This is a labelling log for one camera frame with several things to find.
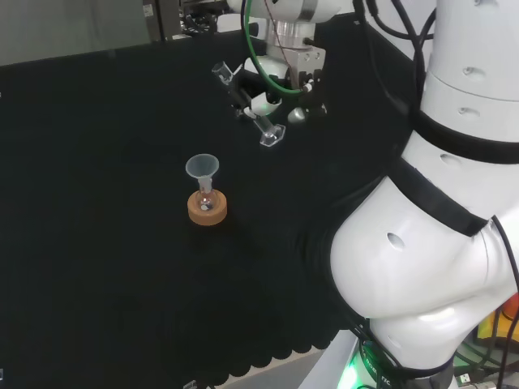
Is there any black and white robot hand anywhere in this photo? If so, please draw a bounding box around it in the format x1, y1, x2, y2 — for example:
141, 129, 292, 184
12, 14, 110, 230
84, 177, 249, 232
226, 54, 328, 125

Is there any clear glass graduated cylinder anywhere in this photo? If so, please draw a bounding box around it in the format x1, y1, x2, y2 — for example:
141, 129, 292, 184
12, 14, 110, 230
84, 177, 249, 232
211, 61, 287, 147

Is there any clear glass round-bottom flask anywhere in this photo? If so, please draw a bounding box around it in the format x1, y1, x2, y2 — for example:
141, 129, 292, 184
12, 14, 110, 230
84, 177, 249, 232
194, 180, 218, 212

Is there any clear plastic funnel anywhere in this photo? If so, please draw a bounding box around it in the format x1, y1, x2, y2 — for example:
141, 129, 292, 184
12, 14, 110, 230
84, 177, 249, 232
185, 153, 221, 191

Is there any dark equipment rack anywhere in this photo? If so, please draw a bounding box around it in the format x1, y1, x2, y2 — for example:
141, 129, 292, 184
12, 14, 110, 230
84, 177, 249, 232
149, 0, 230, 42

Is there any black bench cloth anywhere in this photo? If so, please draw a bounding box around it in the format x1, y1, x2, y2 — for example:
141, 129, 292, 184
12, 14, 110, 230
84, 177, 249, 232
0, 11, 427, 386

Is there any yellow stop button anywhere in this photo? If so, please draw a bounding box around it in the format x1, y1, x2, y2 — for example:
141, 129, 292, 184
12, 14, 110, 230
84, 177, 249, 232
476, 293, 519, 345

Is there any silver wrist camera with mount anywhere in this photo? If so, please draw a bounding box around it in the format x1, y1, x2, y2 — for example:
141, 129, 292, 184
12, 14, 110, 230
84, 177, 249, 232
289, 47, 327, 114

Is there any brown cork ring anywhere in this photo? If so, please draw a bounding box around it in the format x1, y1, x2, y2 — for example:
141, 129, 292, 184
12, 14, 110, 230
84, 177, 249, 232
187, 189, 228, 227

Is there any black cable bundle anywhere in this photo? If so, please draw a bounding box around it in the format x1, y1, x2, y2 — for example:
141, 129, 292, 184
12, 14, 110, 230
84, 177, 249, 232
351, 0, 437, 106

